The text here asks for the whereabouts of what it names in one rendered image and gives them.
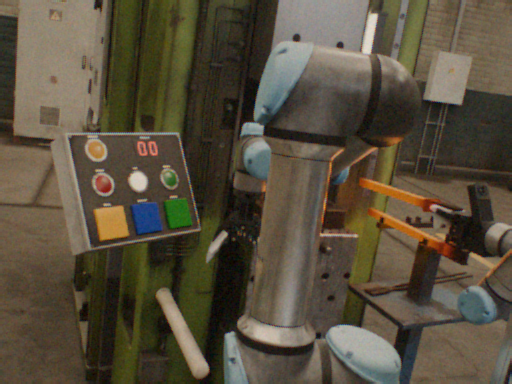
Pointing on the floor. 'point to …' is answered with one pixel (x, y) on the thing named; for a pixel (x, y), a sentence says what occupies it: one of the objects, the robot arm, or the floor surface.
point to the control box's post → (109, 313)
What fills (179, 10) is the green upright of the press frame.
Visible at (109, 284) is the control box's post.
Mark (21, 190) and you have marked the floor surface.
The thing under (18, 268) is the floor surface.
